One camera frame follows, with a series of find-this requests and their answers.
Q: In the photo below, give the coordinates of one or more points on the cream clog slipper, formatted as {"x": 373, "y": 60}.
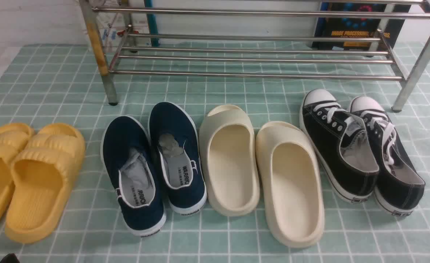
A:
{"x": 227, "y": 152}
{"x": 292, "y": 192}

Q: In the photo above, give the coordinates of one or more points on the navy slip-on shoe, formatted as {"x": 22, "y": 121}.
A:
{"x": 174, "y": 139}
{"x": 127, "y": 156}

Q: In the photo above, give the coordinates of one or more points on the teal pole behind rack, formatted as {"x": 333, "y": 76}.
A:
{"x": 151, "y": 21}

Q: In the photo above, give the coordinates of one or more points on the steel shoe rack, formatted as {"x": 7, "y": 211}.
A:
{"x": 380, "y": 51}

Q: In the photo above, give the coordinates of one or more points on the black canvas sneaker left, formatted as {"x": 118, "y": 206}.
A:
{"x": 341, "y": 142}

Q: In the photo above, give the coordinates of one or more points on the black canvas sneaker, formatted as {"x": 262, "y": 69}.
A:
{"x": 399, "y": 187}
{"x": 341, "y": 142}

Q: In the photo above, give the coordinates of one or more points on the green checkered floor mat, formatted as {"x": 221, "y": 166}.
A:
{"x": 42, "y": 84}

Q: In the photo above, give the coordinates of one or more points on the white printed box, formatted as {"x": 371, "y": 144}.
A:
{"x": 112, "y": 26}

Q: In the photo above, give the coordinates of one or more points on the dark image processing book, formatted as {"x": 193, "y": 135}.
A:
{"x": 356, "y": 27}

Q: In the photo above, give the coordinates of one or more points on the yellow ribbed slipper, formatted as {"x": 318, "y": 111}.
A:
{"x": 44, "y": 174}

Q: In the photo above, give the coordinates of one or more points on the black canvas sneaker right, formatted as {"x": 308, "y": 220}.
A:
{"x": 399, "y": 187}

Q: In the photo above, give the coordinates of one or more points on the black object bottom left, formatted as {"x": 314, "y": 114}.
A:
{"x": 10, "y": 258}

